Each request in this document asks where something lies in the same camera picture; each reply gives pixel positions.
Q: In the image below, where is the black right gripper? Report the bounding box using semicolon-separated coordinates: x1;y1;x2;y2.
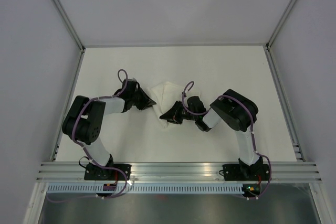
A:
161;101;198;125

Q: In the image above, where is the white cloth napkin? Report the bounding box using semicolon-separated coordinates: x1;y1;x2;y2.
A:
145;81;195;130

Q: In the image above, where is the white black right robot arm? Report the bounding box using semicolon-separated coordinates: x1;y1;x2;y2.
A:
160;89;270;182

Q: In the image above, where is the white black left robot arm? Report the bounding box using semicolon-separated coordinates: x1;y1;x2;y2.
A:
62;79;156;181

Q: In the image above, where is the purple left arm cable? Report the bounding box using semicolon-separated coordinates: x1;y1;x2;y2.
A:
47;69;132;204

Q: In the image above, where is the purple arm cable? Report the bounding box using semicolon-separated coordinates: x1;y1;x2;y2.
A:
47;69;132;204
181;81;271;200

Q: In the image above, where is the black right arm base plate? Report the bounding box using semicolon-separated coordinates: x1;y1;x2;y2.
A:
219;164;270;182

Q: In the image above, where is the aluminium back frame rail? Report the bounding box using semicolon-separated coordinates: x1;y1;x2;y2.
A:
85;42;267;48

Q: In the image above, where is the aluminium frame rail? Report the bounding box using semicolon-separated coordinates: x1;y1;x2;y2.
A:
35;162;322;184
85;42;267;48

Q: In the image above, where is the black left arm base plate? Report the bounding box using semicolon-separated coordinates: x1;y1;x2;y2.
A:
84;163;131;181

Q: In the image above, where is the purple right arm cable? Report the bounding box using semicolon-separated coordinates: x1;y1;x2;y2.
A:
181;81;271;200

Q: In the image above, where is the aluminium front frame rail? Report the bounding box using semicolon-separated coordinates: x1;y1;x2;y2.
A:
35;162;322;184

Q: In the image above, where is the white slotted cable duct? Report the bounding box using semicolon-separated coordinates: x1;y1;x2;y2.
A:
47;183;243;194

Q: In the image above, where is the aluminium left frame post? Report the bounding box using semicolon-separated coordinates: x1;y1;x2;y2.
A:
51;0;85;52

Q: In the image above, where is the aluminium frame post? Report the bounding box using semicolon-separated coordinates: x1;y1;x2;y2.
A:
51;0;85;52
265;0;298;50

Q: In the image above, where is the aluminium right frame post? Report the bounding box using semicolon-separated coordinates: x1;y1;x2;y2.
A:
265;0;298;50

